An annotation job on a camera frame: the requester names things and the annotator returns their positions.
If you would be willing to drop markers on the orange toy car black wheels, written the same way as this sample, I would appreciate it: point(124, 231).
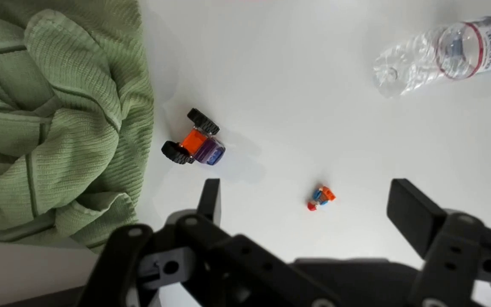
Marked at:
point(194, 140)

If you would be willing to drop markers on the green ribbed towel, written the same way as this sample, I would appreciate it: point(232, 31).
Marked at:
point(51, 125)

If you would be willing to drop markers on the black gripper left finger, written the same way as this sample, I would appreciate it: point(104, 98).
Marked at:
point(160, 266)

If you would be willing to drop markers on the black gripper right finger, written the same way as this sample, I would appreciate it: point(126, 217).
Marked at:
point(455, 256)

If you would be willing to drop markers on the small orange toy figure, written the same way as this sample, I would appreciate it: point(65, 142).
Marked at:
point(320, 196)

